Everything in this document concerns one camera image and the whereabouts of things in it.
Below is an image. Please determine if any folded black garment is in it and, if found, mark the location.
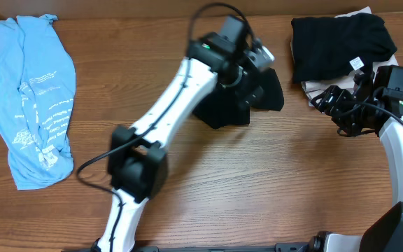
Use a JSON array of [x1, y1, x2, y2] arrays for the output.
[[291, 13, 397, 83]]

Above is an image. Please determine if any light blue printed t-shirt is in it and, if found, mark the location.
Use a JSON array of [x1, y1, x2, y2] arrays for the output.
[[0, 14, 76, 190]]

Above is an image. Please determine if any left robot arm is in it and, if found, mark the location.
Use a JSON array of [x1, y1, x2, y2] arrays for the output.
[[92, 33, 275, 251]]

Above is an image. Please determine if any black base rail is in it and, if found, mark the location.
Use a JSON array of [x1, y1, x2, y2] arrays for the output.
[[61, 241, 314, 252]]

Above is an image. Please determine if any folded beige garment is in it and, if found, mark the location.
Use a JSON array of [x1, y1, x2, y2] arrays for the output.
[[301, 6, 398, 106]]

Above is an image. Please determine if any black t-shirt with logo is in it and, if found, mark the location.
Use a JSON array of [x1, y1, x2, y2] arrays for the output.
[[192, 68, 284, 129]]

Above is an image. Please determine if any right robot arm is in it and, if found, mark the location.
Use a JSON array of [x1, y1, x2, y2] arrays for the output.
[[303, 65, 403, 251]]

